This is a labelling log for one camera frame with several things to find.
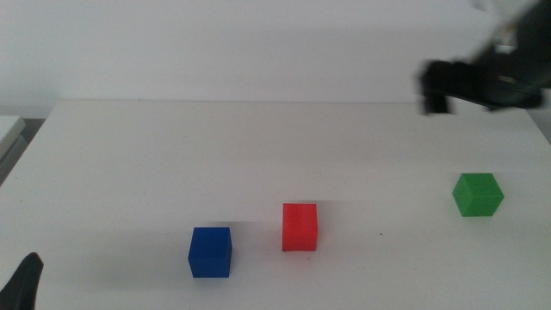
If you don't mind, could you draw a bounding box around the green cube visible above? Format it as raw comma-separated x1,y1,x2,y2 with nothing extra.
451,172,505,218

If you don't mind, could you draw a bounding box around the blue cube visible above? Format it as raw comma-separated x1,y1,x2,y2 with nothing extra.
187,226,233,279

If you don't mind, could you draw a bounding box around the red cube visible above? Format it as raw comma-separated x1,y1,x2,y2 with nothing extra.
282,202,319,252

